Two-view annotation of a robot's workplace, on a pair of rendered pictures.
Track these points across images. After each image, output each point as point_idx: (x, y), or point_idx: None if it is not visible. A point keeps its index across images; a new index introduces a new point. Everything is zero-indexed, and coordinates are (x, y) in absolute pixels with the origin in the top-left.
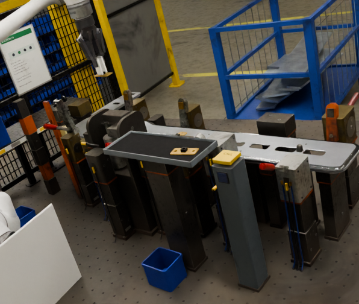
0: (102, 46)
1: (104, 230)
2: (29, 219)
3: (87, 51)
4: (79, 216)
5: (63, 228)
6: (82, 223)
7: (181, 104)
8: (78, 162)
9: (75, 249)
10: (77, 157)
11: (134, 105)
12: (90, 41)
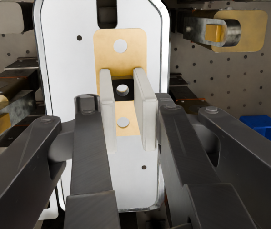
0: (43, 147)
1: (225, 1)
2: (262, 123)
3: (270, 142)
4: (206, 77)
5: (236, 77)
6: (218, 56)
7: None
8: (203, 98)
9: None
10: (203, 102)
11: (2, 94)
12: (237, 193)
